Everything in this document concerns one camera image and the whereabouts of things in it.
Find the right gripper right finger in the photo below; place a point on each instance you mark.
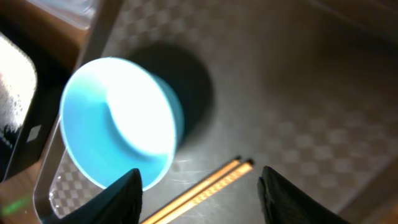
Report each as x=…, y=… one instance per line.
x=284, y=203

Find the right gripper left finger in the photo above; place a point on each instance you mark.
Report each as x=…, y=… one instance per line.
x=121, y=202

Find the wooden chopstick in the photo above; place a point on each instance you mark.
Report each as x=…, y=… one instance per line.
x=193, y=191
x=218, y=185

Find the light blue rice bowl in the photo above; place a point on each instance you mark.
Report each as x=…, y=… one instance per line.
x=116, y=116

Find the black tray lid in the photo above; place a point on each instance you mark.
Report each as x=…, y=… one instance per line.
x=43, y=109

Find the clear plastic waste bin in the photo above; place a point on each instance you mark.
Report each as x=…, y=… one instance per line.
x=78, y=13

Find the brown serving tray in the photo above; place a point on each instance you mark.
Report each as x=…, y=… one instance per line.
x=282, y=83

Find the pile of white rice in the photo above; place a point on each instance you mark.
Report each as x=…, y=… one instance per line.
x=18, y=83

